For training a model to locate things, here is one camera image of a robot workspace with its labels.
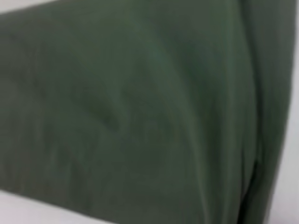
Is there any dark green shirt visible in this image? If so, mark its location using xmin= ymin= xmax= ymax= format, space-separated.
xmin=0 ymin=0 xmax=297 ymax=224

